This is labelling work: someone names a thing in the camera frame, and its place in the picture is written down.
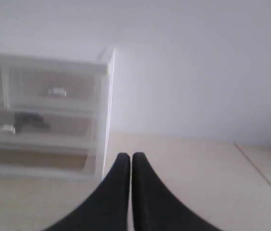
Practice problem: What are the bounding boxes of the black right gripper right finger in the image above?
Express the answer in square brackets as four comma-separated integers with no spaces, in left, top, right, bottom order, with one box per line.
[131,153,219,231]

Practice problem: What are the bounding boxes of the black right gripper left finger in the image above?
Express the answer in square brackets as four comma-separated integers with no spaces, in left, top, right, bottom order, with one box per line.
[45,153,130,231]

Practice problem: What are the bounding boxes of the keys with blue tag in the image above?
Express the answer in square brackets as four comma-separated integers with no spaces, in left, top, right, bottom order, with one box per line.
[13,112,51,133]

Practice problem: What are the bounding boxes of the clear wide drawer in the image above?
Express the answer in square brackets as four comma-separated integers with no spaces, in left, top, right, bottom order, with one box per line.
[0,111,95,139]

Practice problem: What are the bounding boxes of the white plastic drawer cabinet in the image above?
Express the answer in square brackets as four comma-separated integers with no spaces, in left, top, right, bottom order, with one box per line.
[0,49,115,179]

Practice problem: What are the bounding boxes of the clear upper right drawer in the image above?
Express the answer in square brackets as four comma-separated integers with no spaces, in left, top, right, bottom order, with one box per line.
[9,67,96,111]

